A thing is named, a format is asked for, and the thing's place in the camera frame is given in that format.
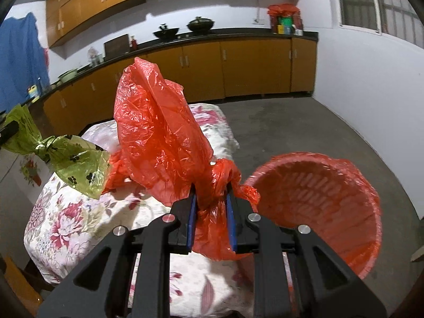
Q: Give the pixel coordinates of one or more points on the brown wooden chair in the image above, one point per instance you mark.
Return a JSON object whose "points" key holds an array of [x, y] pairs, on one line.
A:
{"points": [[23, 291]]}

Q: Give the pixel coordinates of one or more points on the brown cutting board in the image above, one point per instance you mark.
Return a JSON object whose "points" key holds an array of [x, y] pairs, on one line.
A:
{"points": [[116, 44]]}

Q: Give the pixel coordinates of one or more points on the red bottle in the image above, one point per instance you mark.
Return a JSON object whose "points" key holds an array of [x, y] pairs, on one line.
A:
{"points": [[133, 43]]}

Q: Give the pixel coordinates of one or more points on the glass jar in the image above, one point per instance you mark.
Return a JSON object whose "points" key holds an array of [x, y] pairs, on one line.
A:
{"points": [[94, 57]]}

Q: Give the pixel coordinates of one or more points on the green box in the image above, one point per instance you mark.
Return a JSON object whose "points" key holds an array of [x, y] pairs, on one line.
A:
{"points": [[285, 20]]}

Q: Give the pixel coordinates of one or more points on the yellow box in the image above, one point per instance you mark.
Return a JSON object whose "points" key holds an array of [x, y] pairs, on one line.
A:
{"points": [[281, 29]]}

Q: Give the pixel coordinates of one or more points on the black kitchen countertop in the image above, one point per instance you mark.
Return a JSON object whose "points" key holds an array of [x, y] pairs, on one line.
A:
{"points": [[232, 34]]}

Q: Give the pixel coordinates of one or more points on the red plastic bag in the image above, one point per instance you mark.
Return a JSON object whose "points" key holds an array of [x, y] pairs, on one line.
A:
{"points": [[159, 122]]}

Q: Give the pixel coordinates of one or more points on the wooden base kitchen cabinets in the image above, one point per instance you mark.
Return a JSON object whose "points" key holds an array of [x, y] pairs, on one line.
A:
{"points": [[248, 69]]}

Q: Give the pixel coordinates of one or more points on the black wok with lid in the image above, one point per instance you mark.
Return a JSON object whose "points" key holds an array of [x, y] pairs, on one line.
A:
{"points": [[200, 25]]}

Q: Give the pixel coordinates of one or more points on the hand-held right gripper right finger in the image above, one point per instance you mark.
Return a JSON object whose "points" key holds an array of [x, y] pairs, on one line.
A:
{"points": [[233, 225]]}

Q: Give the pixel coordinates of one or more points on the floral tablecloth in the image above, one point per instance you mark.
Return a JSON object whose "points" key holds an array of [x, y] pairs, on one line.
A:
{"points": [[82, 218]]}

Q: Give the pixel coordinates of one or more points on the pale wooden furniture leg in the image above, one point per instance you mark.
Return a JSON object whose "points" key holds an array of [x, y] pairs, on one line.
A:
{"points": [[418, 255]]}

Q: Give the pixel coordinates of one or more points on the barred window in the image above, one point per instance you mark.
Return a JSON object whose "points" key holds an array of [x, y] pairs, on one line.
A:
{"points": [[374, 0]]}

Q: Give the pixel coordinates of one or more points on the wooden wall kitchen cabinets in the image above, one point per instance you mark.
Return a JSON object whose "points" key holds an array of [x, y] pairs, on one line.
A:
{"points": [[86, 3]]}

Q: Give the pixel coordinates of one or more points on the green paw print plastic bag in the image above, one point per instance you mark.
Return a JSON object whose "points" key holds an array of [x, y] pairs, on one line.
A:
{"points": [[79, 162]]}

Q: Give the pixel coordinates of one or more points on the wall socket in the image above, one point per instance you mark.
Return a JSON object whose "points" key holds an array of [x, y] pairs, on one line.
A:
{"points": [[257, 21]]}

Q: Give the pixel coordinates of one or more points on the red bag on boxes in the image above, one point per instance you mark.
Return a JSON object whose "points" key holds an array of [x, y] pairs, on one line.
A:
{"points": [[281, 9]]}

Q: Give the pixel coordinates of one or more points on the green basin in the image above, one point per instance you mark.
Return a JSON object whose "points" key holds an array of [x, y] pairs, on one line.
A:
{"points": [[68, 75]]}

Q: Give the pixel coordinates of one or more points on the red plastic wastebasket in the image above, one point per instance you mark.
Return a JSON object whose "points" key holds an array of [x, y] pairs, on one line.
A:
{"points": [[318, 198]]}

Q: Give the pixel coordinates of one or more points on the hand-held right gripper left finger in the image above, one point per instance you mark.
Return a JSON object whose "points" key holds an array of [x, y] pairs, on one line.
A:
{"points": [[190, 220]]}

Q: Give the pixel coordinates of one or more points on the blue cloth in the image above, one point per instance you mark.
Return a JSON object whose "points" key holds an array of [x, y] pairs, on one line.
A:
{"points": [[20, 59]]}

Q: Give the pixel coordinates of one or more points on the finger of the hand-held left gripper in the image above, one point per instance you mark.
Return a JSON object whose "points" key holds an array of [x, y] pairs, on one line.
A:
{"points": [[8, 134]]}

